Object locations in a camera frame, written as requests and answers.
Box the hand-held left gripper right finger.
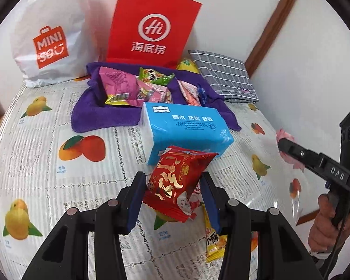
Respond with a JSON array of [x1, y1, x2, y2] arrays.
[[200, 171, 323, 280]]

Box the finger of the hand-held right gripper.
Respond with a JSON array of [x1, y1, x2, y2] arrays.
[[277, 138, 324, 175]]

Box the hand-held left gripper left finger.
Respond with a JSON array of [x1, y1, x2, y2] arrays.
[[21, 171, 147, 280]]

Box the small pink candy packet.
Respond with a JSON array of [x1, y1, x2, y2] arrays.
[[276, 128, 307, 172]]

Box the large pink snack packet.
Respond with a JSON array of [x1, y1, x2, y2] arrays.
[[98, 66, 143, 107]]

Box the person's right hand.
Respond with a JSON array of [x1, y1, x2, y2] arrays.
[[308, 194, 350, 253]]

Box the white red snack packet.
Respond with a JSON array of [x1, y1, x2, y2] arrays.
[[191, 185, 204, 212]]

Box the small yellow snack packet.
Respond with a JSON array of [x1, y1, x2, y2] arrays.
[[203, 204, 228, 263]]

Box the blue tissue pack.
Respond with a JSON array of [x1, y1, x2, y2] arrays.
[[140, 102, 234, 166]]

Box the purple towel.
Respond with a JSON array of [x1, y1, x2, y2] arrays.
[[71, 61, 242, 133]]

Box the fruit print lace tablecloth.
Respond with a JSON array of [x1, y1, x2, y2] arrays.
[[0, 76, 321, 280]]

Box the pink white snack packet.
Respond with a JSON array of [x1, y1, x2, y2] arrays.
[[138, 82, 173, 104]]

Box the grey checked cloth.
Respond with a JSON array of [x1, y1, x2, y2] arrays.
[[188, 49, 259, 104]]

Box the blue twist candy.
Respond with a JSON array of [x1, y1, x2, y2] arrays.
[[197, 84, 208, 105]]

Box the pink striped snack packet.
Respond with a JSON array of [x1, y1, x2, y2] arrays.
[[176, 79, 202, 107]]

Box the green snack packet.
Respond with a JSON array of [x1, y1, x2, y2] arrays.
[[138, 67, 175, 86]]

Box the red paper bag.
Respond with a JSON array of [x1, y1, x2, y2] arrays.
[[106, 0, 203, 67]]

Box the white plastic shopping bag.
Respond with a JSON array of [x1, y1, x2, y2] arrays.
[[11, 0, 91, 88]]

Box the black cable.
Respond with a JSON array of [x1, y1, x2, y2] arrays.
[[321, 178, 350, 273]]

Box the brown wooden door frame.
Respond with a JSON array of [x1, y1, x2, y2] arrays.
[[243, 0, 304, 78]]

